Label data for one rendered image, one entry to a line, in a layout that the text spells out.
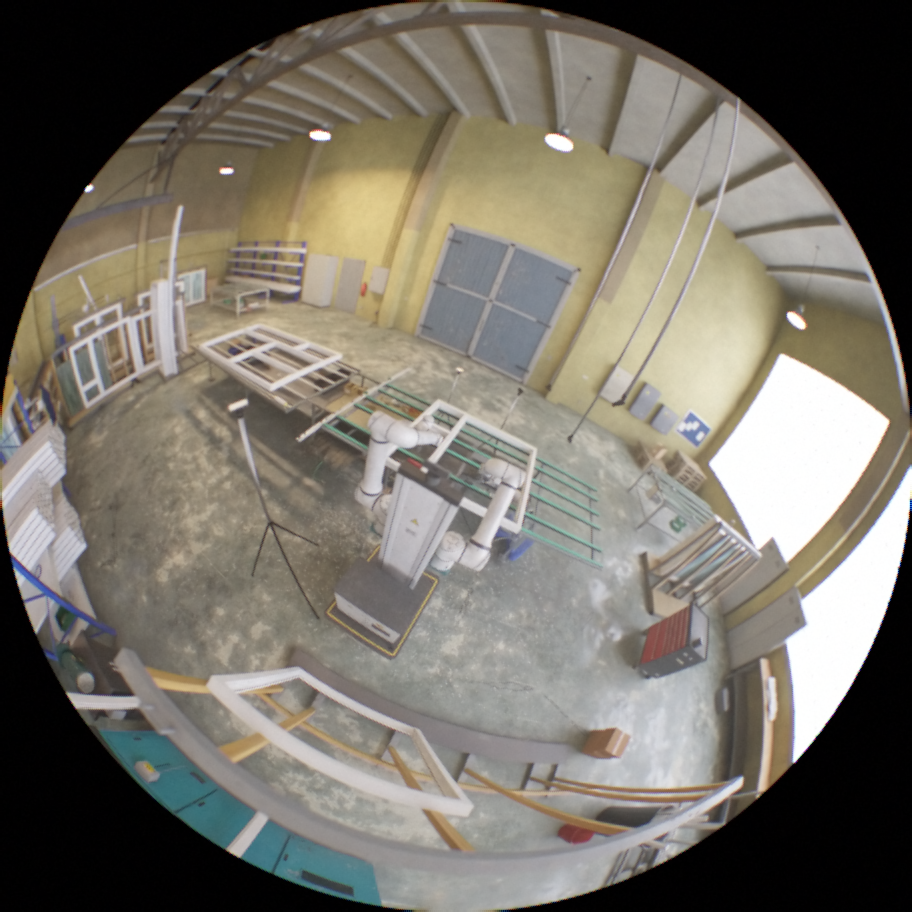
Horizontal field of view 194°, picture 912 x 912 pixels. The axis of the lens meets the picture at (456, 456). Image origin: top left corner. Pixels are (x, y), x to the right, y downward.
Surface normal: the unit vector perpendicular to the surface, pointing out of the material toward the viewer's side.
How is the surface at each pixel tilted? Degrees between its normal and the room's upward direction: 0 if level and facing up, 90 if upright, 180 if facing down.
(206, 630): 0
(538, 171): 90
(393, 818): 0
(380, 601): 0
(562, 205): 90
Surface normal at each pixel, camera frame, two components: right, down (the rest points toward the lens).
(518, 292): -0.33, 0.52
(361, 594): 0.31, -0.72
